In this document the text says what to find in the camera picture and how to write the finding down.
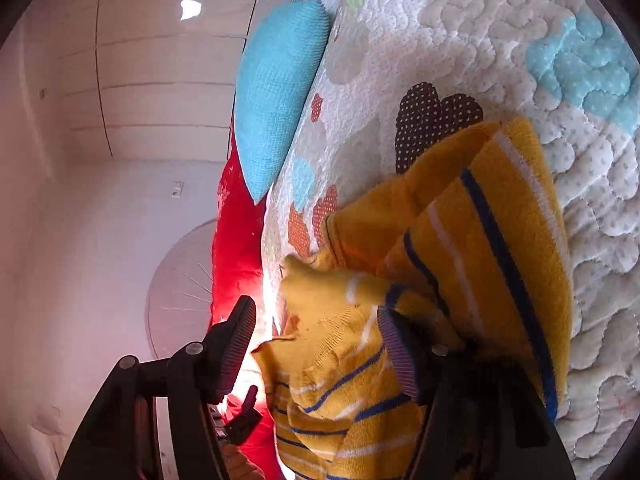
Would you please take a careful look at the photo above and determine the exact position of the yellow striped knit sweater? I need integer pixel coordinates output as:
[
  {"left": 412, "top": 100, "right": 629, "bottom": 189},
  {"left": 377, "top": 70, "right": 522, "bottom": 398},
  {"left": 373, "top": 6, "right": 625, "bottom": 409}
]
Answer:
[{"left": 254, "top": 118, "right": 573, "bottom": 479}]

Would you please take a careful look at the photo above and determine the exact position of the person's left hand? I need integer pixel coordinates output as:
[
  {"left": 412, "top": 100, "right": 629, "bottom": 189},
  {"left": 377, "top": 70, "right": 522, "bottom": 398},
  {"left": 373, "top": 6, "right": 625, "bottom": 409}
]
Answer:
[{"left": 221, "top": 444, "right": 265, "bottom": 480}]

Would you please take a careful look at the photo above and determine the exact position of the round white headboard panel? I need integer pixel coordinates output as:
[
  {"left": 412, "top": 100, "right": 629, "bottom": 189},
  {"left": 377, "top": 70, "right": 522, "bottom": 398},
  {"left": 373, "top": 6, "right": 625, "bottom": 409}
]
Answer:
[{"left": 145, "top": 220, "right": 216, "bottom": 359}]

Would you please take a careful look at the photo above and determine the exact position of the red plush pillow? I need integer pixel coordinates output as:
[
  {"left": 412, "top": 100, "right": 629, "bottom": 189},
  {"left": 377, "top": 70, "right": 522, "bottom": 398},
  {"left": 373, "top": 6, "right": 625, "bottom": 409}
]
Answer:
[{"left": 209, "top": 136, "right": 284, "bottom": 479}]

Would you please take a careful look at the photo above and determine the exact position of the turquoise knit cushion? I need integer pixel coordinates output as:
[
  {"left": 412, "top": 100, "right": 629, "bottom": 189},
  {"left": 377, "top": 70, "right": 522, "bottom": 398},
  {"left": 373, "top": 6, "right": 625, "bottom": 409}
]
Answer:
[{"left": 234, "top": 0, "right": 331, "bottom": 203}]

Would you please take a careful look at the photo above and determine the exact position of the patchwork heart quilt bedspread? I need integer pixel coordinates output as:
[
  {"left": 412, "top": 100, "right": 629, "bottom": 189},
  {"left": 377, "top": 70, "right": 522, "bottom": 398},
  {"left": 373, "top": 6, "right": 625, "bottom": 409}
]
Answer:
[{"left": 262, "top": 0, "right": 639, "bottom": 479}]

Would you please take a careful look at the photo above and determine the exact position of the white glossy wardrobe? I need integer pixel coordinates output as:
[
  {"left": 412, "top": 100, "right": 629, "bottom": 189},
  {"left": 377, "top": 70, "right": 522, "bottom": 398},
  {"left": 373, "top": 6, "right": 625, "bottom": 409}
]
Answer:
[{"left": 15, "top": 0, "right": 286, "bottom": 177}]

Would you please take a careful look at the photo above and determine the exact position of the white wall socket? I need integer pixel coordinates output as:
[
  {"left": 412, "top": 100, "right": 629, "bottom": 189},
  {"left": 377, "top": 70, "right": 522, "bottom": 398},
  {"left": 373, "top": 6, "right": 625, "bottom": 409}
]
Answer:
[{"left": 171, "top": 181, "right": 184, "bottom": 198}]

